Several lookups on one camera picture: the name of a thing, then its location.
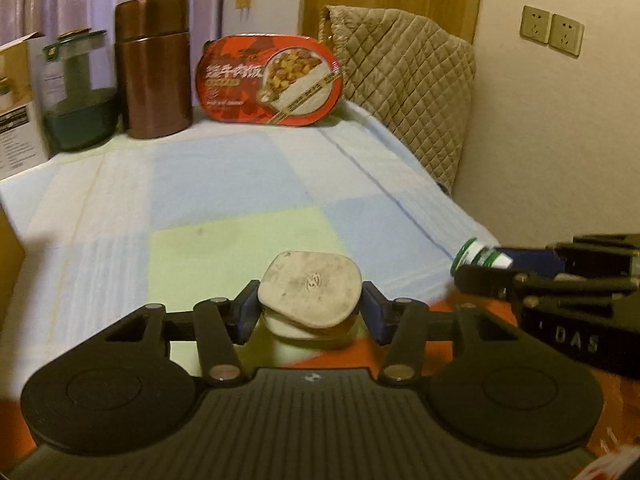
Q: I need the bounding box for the red instant meal box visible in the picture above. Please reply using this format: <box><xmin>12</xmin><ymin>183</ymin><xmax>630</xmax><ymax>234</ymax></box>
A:
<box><xmin>195</xmin><ymin>34</ymin><xmax>345</xmax><ymax>127</ymax></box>

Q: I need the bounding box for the pastel checkered tablecloth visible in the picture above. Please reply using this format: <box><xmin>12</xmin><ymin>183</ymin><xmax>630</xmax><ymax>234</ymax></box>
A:
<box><xmin>0</xmin><ymin>102</ymin><xmax>501</xmax><ymax>401</ymax></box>

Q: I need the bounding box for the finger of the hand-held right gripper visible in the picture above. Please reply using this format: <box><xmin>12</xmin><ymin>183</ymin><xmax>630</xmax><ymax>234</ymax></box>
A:
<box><xmin>455</xmin><ymin>265</ymin><xmax>640</xmax><ymax>311</ymax></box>
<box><xmin>500</xmin><ymin>234</ymin><xmax>640</xmax><ymax>278</ymax></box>

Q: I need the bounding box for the brown metal canister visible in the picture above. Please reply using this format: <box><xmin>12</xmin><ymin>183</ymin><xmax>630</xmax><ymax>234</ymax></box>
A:
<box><xmin>114</xmin><ymin>0</ymin><xmax>194</xmax><ymax>140</ymax></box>

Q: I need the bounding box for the white product box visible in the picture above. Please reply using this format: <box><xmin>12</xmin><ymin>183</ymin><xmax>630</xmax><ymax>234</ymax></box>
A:
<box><xmin>0</xmin><ymin>32</ymin><xmax>53</xmax><ymax>181</ymax></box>

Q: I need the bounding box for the red printed mat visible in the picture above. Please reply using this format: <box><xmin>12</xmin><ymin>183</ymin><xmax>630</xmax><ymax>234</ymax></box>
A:
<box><xmin>0</xmin><ymin>292</ymin><xmax>640</xmax><ymax>480</ymax></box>

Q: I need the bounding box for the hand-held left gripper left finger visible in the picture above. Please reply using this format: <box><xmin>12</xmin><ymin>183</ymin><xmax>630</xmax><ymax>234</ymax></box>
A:
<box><xmin>102</xmin><ymin>280</ymin><xmax>262</xmax><ymax>386</ymax></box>

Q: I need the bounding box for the beige wall socket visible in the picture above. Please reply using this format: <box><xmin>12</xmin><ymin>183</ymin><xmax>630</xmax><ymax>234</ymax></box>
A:
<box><xmin>550</xmin><ymin>14</ymin><xmax>585</xmax><ymax>57</ymax></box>
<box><xmin>520</xmin><ymin>5</ymin><xmax>553</xmax><ymax>46</ymax></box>

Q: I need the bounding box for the white pill bottle green label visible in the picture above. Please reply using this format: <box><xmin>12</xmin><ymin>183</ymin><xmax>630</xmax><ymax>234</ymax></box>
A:
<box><xmin>451</xmin><ymin>238</ymin><xmax>513</xmax><ymax>277</ymax></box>

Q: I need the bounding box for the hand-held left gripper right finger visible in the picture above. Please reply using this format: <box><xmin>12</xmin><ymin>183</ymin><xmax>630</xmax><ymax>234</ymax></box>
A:
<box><xmin>361</xmin><ymin>281</ymin><xmax>518</xmax><ymax>386</ymax></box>

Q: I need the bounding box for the green glass jar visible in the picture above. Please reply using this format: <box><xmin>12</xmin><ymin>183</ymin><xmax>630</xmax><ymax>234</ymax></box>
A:
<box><xmin>42</xmin><ymin>29</ymin><xmax>119</xmax><ymax>152</ymax></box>

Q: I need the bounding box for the quilted beige chair cover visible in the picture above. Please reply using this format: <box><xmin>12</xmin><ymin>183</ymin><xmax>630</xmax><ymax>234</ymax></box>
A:
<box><xmin>318</xmin><ymin>5</ymin><xmax>476</xmax><ymax>196</ymax></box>

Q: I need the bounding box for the brown cardboard box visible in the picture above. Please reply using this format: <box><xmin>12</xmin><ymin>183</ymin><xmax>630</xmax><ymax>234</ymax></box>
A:
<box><xmin>0</xmin><ymin>205</ymin><xmax>26</xmax><ymax>331</ymax></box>

